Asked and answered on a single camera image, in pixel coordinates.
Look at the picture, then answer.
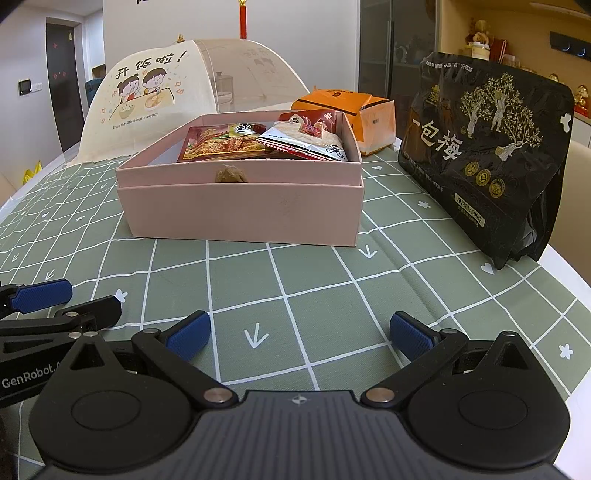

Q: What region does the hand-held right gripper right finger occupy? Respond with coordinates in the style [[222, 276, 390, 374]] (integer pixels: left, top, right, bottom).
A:
[[361, 311, 537, 409]]

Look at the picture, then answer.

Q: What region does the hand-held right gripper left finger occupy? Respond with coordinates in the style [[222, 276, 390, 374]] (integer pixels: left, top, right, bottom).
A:
[[60, 310, 239, 409]]

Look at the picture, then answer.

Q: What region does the dark door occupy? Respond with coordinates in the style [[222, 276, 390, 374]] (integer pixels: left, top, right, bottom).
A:
[[45, 17, 86, 155]]

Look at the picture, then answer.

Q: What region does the cream mesh food cover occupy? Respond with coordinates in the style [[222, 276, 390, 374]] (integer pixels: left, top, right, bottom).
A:
[[76, 34, 311, 166]]

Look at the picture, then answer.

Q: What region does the red hanging knot ornament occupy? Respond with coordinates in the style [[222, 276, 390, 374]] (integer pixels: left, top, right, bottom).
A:
[[235, 0, 251, 41]]

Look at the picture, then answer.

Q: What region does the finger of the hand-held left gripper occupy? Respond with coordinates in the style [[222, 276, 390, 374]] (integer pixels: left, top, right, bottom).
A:
[[0, 296, 123, 343], [0, 279, 74, 318]]

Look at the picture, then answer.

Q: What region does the black snack bag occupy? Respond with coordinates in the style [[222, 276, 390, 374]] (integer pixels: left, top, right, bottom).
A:
[[398, 54, 575, 269]]

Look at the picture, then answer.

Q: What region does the pink cardboard box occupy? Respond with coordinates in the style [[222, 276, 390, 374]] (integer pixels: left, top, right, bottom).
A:
[[115, 113, 365, 247]]

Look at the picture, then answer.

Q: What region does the white rice cracker packet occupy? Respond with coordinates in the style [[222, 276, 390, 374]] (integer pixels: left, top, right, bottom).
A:
[[257, 111, 350, 162]]

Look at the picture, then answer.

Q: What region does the glass door cabinet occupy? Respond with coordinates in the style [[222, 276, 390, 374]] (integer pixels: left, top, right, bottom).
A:
[[359, 0, 438, 139]]

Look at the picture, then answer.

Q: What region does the yellow snack packet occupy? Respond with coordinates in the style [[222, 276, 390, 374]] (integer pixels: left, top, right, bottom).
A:
[[228, 121, 267, 139]]

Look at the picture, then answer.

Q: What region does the green checked tablecloth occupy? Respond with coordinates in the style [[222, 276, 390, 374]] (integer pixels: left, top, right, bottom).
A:
[[0, 138, 591, 462]]

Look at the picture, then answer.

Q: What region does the orange cardboard box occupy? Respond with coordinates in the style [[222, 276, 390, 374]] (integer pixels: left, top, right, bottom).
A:
[[291, 85, 398, 157]]

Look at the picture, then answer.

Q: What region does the red gold snack packet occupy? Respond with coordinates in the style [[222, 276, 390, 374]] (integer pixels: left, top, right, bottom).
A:
[[177, 124, 269, 162]]

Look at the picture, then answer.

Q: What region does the wooden display shelf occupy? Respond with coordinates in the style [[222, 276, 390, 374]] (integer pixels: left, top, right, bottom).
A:
[[438, 0, 591, 116]]

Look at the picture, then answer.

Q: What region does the golden figurine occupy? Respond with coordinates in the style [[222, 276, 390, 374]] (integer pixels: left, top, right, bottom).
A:
[[468, 18, 492, 47]]

